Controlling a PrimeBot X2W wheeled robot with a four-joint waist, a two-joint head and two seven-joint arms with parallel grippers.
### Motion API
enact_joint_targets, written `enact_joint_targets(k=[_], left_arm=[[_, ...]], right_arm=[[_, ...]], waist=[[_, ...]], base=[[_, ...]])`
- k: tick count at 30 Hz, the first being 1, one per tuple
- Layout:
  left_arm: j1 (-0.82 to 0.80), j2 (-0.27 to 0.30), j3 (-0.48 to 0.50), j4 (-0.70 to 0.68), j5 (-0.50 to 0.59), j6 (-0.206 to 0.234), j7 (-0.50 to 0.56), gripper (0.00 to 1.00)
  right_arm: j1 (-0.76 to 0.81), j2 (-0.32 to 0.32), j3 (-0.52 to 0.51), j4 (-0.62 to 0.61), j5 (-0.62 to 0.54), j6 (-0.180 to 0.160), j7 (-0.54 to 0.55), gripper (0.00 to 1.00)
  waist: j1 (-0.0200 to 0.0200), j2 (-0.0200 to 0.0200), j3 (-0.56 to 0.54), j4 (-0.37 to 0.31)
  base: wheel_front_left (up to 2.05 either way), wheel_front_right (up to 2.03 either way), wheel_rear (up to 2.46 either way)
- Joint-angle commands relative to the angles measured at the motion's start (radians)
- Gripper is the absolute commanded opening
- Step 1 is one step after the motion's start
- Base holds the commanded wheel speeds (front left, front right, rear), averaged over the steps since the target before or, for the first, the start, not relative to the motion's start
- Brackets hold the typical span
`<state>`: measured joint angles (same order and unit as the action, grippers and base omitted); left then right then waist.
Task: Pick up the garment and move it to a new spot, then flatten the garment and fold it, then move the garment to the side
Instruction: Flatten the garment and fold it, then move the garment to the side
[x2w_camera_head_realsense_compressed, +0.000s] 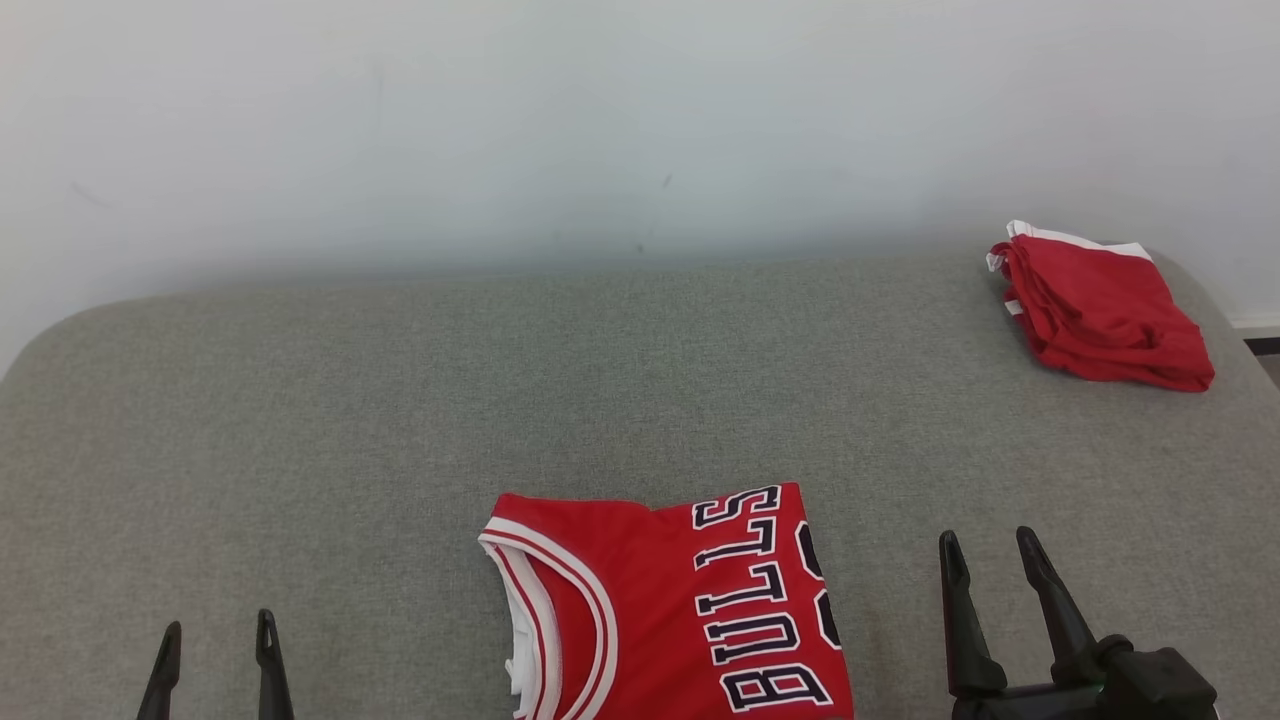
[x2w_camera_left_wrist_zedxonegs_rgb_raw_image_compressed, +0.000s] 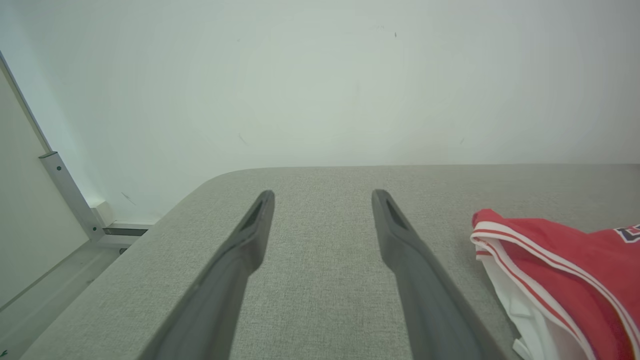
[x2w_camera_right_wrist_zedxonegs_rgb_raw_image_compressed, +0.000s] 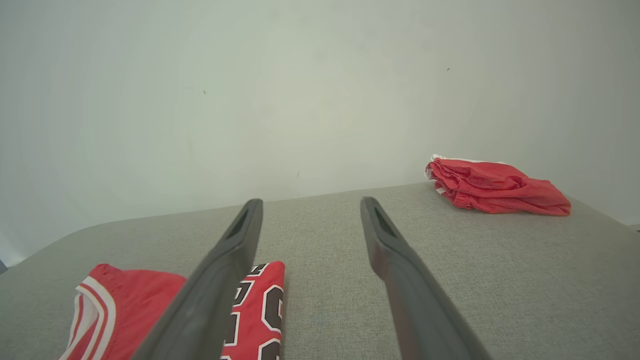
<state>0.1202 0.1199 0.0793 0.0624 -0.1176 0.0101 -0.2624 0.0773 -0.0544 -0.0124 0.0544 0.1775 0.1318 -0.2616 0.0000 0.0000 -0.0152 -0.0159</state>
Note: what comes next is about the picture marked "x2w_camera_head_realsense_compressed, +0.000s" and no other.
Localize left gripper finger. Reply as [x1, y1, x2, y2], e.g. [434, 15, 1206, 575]
[254, 608, 296, 720]
[136, 620, 184, 720]

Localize white wall baseboard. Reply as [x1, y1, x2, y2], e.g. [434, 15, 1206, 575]
[1228, 314, 1280, 357]

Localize red Bulls 23 shorts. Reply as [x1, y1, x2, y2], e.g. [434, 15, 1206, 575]
[985, 219, 1217, 394]

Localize red white Bulls jersey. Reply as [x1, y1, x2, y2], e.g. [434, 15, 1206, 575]
[477, 482, 857, 720]

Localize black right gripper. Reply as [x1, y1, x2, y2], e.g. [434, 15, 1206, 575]
[937, 525, 1222, 720]

